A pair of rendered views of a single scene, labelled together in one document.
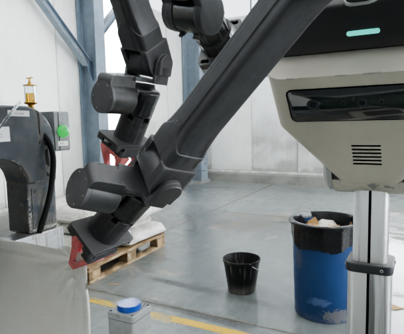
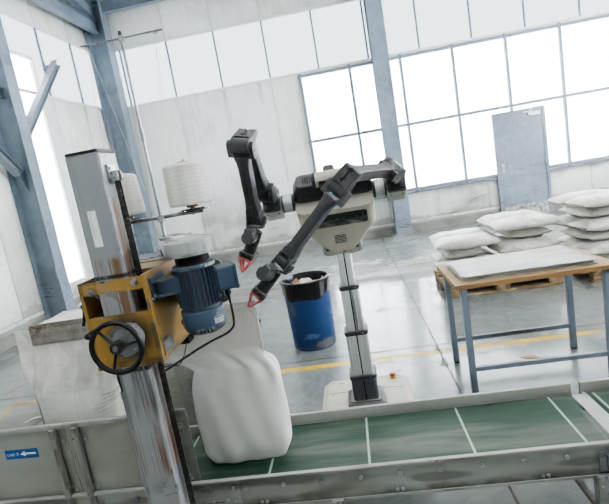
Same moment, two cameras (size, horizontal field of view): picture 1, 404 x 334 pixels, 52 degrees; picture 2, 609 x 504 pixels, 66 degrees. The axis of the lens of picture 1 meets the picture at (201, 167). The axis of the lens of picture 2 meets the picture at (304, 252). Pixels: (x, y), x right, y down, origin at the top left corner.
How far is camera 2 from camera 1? 1.43 m
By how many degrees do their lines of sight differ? 21
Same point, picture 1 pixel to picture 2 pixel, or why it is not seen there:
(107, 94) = (250, 237)
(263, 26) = (319, 216)
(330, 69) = not seen: hidden behind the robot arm
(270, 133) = (220, 212)
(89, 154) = (40, 270)
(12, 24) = not seen: outside the picture
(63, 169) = (16, 291)
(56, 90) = not seen: outside the picture
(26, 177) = not seen: hidden behind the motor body
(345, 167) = (332, 245)
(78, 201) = (265, 277)
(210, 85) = (303, 232)
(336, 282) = (321, 319)
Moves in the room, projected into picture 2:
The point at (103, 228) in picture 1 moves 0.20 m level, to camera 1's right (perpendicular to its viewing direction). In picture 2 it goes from (265, 287) to (309, 276)
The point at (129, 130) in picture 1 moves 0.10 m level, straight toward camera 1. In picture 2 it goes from (252, 249) to (263, 250)
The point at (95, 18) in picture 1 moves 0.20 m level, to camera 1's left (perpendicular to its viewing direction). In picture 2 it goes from (19, 123) to (3, 125)
